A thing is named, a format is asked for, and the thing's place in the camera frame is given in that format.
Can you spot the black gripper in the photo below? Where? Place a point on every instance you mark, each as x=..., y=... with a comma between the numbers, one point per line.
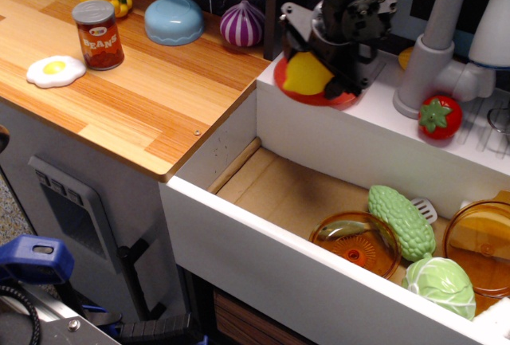
x=342, y=40

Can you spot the yellow toy lemon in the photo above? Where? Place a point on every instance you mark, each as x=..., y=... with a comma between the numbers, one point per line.
x=305, y=75

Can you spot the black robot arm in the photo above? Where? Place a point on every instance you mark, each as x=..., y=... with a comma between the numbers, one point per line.
x=330, y=52

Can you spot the red plate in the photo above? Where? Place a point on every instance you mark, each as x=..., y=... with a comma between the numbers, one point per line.
x=344, y=101

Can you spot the purple striped toy onion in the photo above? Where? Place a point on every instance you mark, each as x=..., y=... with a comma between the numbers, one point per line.
x=243, y=25

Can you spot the grey toy faucet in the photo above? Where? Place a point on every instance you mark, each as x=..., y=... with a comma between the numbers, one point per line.
x=432, y=69

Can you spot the red toy tomato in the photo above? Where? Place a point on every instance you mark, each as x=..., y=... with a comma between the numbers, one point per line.
x=440, y=117

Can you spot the light blue upturned bowl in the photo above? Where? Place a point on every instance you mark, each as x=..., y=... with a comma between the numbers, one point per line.
x=174, y=22

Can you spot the white toy sink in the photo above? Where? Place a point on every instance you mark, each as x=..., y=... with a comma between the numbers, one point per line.
x=240, y=211

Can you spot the amber glass lid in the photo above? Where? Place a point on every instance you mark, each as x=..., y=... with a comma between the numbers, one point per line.
x=360, y=238

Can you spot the white slotted spatula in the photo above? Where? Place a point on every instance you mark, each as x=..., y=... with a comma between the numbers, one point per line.
x=426, y=208

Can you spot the white bottle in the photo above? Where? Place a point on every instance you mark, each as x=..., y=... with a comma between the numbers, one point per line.
x=490, y=46

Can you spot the green toy bitter gourd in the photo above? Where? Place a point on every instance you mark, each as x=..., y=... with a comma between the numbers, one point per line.
x=414, y=233

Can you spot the beans can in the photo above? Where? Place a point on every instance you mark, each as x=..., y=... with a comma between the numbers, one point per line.
x=98, y=34

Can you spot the amber glass pot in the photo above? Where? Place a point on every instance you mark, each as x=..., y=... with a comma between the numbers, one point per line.
x=477, y=238

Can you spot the green toy cabbage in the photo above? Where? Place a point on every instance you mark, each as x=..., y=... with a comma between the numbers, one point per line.
x=443, y=282

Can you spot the toy fried egg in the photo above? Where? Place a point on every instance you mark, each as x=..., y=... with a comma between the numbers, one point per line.
x=55, y=71

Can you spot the grey oven door panel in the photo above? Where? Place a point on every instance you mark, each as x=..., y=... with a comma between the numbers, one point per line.
x=79, y=212

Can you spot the blue clamp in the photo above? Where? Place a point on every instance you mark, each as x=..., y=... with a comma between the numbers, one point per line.
x=36, y=260

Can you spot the metal ring utensil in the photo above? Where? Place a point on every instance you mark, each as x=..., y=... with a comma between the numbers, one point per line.
x=498, y=119

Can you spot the black oven handle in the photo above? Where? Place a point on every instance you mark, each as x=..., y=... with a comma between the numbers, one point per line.
x=128, y=256

